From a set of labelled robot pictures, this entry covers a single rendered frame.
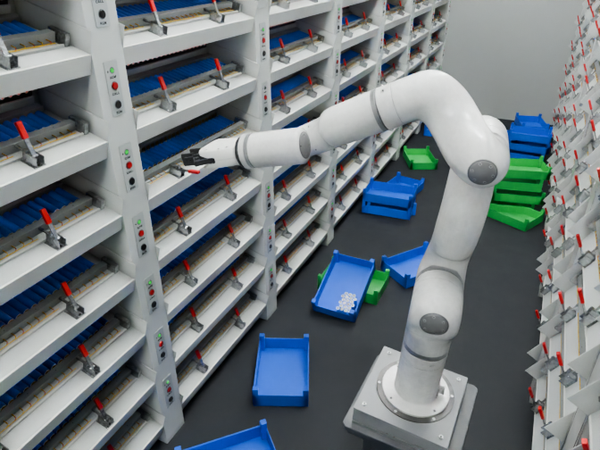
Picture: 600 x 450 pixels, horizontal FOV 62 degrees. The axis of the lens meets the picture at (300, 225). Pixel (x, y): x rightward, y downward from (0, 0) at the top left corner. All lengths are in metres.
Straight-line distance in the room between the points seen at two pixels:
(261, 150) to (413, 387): 0.76
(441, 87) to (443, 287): 0.46
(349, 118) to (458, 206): 0.30
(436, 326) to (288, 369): 0.96
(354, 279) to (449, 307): 1.23
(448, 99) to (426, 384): 0.77
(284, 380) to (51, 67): 1.37
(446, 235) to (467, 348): 1.15
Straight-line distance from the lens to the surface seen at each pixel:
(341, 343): 2.16
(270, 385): 1.99
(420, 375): 1.41
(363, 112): 1.05
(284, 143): 1.13
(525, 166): 3.48
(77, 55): 1.19
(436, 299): 1.19
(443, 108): 1.02
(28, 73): 1.11
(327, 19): 2.41
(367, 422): 1.49
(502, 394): 2.10
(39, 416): 1.40
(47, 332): 1.31
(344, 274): 2.40
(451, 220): 1.13
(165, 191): 1.44
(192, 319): 1.84
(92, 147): 1.22
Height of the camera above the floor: 1.45
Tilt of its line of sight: 29 degrees down
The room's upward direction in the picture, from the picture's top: straight up
